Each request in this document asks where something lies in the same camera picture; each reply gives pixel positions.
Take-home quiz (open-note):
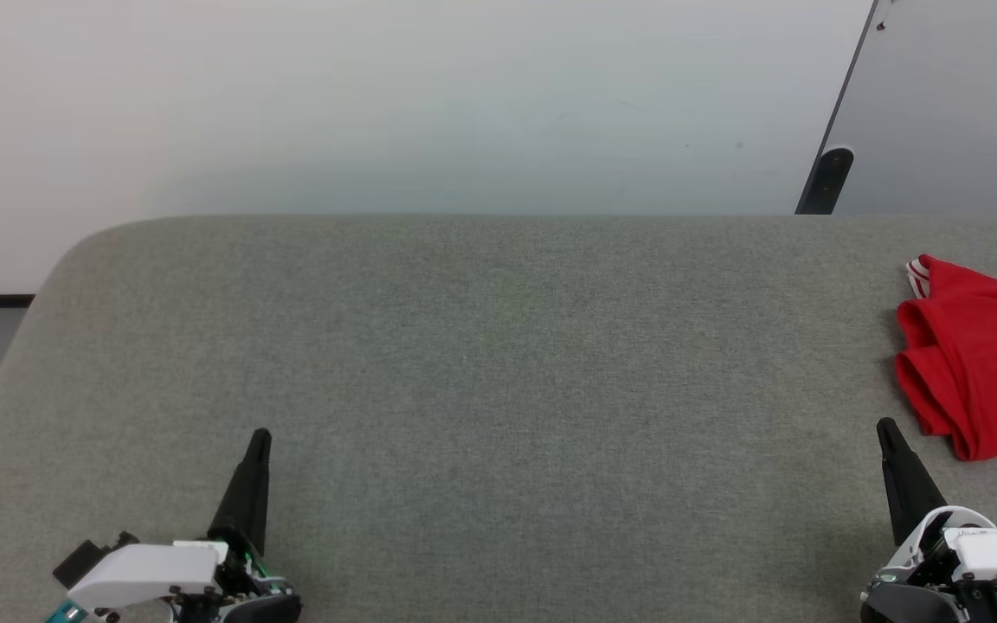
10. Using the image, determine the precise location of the red and white jersey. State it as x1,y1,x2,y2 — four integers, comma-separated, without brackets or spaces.
894,254,997,462

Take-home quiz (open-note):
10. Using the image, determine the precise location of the black oblong wall bracket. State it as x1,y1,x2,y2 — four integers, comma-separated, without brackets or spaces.
795,149,854,215

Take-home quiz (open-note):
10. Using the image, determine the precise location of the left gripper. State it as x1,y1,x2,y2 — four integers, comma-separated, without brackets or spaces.
66,428,302,623

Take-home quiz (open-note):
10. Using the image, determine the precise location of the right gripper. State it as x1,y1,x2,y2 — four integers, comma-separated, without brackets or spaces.
860,418,997,623

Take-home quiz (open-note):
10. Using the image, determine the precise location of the grey panel with dark edge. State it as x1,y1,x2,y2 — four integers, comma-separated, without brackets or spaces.
795,0,997,217

